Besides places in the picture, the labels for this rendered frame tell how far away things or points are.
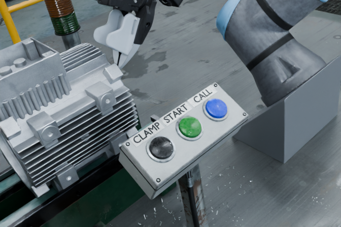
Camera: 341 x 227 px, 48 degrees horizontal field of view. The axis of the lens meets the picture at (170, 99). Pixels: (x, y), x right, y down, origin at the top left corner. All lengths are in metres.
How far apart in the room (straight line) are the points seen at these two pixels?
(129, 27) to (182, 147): 0.22
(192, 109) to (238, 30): 0.34
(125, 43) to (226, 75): 0.55
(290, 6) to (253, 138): 0.28
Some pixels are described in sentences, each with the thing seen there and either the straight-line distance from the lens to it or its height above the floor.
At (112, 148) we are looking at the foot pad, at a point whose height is 0.97.
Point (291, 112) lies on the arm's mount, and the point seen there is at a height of 0.92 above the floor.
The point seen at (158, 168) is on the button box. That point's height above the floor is 1.06.
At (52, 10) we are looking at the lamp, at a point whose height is 1.09.
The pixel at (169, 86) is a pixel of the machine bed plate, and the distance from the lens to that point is 1.10.
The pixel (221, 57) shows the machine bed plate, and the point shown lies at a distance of 1.21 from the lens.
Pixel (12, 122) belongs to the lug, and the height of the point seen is 1.09.
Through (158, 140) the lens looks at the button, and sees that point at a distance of 0.48.
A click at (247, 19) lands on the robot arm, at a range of 0.82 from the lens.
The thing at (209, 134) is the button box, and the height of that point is 1.05.
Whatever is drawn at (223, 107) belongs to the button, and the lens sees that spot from 0.53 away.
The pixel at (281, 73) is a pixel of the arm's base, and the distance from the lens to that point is 0.80.
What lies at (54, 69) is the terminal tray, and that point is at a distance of 0.60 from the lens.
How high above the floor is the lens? 1.38
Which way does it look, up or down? 34 degrees down
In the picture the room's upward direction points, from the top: 11 degrees counter-clockwise
